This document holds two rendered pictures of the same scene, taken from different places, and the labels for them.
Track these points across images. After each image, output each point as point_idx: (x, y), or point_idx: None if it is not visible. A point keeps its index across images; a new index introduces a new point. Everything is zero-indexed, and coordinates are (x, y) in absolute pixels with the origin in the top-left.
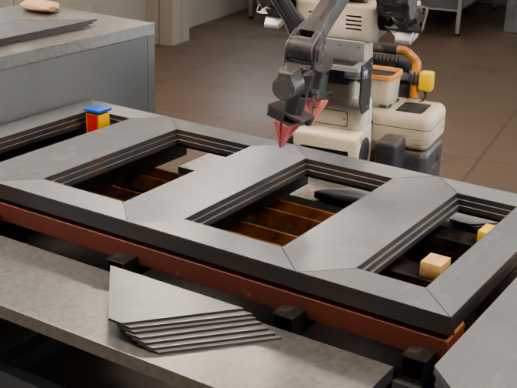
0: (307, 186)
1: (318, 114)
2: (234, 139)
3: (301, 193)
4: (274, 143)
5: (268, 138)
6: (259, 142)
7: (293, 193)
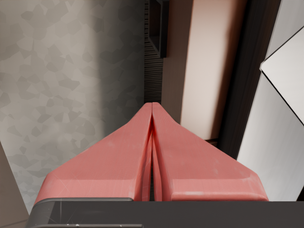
0: (64, 29)
1: (149, 121)
2: (282, 198)
3: (119, 10)
4: (278, 119)
5: (238, 158)
6: (287, 149)
7: (132, 27)
